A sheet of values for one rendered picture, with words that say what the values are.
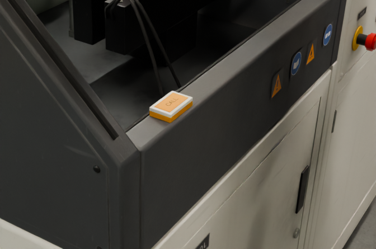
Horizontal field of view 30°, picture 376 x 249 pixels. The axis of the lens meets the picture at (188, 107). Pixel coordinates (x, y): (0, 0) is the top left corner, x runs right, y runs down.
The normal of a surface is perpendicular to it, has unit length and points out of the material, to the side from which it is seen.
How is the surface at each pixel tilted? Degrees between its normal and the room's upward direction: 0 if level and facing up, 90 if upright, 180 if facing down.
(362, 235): 0
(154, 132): 0
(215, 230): 90
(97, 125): 43
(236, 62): 0
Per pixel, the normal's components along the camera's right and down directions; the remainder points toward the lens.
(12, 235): -0.52, 0.41
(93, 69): 0.04, -0.86
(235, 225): 0.86, 0.29
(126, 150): 0.61, -0.44
